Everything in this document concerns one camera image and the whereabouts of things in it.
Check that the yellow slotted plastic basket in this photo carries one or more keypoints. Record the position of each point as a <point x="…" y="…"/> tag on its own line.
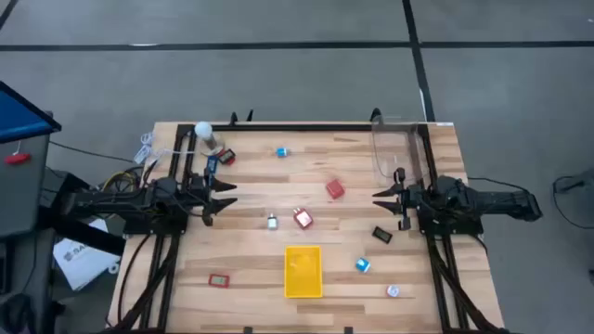
<point x="301" y="278"/>

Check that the grey cart with blue top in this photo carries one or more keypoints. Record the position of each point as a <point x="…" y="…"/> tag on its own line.
<point x="23" y="185"/>

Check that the red and white packet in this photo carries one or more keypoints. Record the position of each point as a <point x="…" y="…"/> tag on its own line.
<point x="302" y="218"/>

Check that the white paper bag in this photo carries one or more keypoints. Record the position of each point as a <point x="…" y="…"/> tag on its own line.
<point x="83" y="264"/>

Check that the red tag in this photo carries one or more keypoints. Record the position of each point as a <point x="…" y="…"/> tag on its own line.
<point x="17" y="158"/>

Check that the small blue white adapter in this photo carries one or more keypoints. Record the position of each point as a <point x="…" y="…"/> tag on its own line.
<point x="282" y="152"/>

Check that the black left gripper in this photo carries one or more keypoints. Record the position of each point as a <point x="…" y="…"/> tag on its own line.
<point x="209" y="195"/>

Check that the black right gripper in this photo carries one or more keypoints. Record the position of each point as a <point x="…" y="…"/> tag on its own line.
<point x="410" y="199"/>

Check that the red cube charger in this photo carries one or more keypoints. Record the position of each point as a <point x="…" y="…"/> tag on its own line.
<point x="335" y="189"/>

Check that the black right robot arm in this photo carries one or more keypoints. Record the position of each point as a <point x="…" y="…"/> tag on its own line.
<point x="487" y="201"/>

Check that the black framed small display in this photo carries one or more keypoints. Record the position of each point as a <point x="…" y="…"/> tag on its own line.
<point x="382" y="235"/>

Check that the clear plastic container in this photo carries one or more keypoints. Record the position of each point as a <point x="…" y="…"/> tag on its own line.
<point x="390" y="148"/>

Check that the blue cube charger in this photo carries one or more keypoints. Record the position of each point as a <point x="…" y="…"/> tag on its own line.
<point x="363" y="265"/>

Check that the white bulb lamp wooden base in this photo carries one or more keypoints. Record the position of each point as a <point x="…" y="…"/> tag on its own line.
<point x="203" y="130"/>

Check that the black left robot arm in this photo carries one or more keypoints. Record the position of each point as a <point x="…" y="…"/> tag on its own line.
<point x="139" y="201"/>

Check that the black aluminium table frame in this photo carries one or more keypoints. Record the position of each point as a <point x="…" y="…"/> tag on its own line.
<point x="301" y="127"/>

